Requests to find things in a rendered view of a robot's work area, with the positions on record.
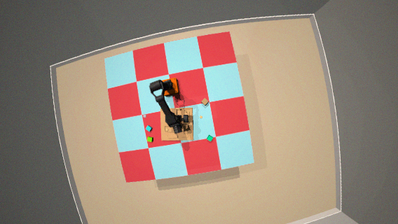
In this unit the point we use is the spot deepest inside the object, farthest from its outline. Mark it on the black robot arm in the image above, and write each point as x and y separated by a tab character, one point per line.
171	119

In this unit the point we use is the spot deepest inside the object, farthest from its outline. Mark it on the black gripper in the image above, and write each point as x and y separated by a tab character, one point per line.
185	119

